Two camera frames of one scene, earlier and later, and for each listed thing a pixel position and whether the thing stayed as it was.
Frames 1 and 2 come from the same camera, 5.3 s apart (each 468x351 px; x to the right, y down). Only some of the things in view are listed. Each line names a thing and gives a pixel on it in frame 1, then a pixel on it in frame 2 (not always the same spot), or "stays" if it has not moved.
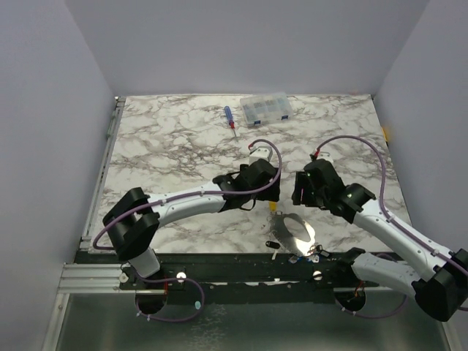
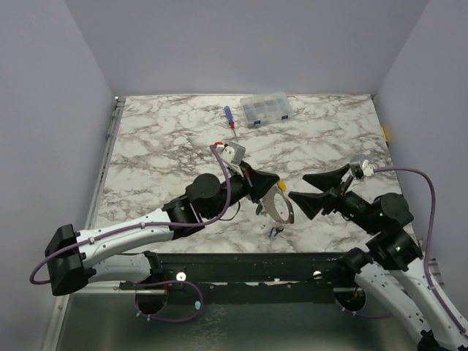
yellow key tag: [273, 206] to [282, 186]
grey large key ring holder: [293, 232] to [278, 206]
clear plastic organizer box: [265, 108] stays
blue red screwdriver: [228, 112] stays
